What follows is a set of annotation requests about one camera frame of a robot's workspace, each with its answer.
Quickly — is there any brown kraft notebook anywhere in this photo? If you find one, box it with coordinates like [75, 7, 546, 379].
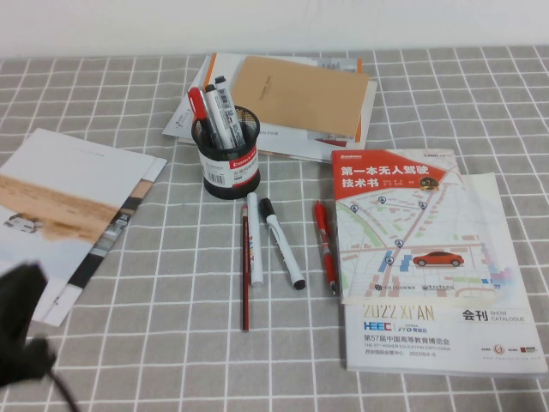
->
[225, 55, 371, 135]

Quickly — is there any grey white grid tablecloth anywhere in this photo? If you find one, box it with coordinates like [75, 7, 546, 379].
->
[0, 45, 549, 412]

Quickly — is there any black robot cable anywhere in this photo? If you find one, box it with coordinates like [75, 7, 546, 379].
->
[45, 367, 83, 412]

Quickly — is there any red capped pen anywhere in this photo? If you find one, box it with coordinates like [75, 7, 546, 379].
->
[187, 87, 215, 142]

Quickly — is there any red retractable pen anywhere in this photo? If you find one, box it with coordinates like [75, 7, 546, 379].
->
[314, 200, 339, 296]

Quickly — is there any desert car brochure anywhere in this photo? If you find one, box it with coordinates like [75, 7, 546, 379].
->
[0, 127, 157, 311]

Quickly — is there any red cover self-driving car book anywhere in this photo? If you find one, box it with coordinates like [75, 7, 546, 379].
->
[329, 148, 498, 306]

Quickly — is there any black mesh pen holder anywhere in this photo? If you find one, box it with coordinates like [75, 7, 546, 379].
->
[190, 105, 262, 199]

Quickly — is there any white printed booklet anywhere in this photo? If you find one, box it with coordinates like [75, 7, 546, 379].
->
[161, 79, 378, 163]

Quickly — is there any white show catalogue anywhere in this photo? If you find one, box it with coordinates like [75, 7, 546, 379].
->
[341, 172, 549, 379]

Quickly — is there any dark red pencil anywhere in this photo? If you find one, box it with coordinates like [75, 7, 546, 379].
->
[240, 204, 251, 332]

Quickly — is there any white brochure with dark photos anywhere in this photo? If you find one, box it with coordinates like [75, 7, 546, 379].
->
[32, 154, 169, 328]

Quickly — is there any white barcode marker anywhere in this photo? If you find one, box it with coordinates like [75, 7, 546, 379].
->
[214, 76, 245, 149]

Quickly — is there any white paint marker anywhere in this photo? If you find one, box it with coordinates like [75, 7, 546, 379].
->
[246, 191, 264, 288]

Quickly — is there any white marker with black cap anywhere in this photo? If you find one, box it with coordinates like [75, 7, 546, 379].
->
[258, 197, 307, 291]

